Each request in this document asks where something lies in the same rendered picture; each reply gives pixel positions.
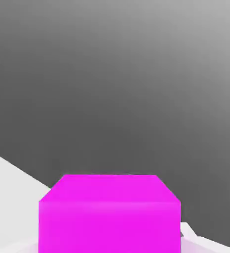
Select small magenta cube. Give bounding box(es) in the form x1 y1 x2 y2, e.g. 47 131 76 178
38 173 182 253

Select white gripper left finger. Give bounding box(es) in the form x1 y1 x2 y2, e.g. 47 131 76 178
12 241 39 253

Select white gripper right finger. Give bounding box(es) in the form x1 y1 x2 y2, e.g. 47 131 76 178
181 222 230 253

